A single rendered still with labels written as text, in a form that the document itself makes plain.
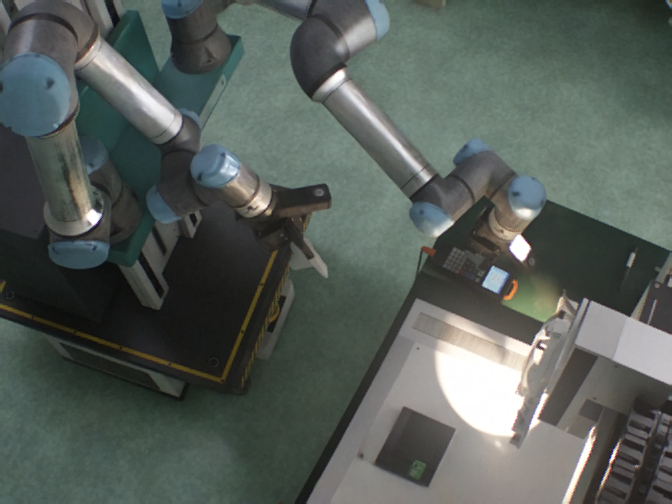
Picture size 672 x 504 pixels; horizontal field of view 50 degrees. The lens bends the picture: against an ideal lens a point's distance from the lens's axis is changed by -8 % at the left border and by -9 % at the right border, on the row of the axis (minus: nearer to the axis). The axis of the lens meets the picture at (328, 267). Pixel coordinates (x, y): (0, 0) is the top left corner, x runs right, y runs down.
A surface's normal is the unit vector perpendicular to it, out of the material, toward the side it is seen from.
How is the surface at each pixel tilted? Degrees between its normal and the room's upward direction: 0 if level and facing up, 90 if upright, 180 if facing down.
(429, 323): 0
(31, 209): 0
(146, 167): 0
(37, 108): 83
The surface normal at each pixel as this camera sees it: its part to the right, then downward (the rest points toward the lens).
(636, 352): -0.08, -0.48
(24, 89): 0.11, 0.80
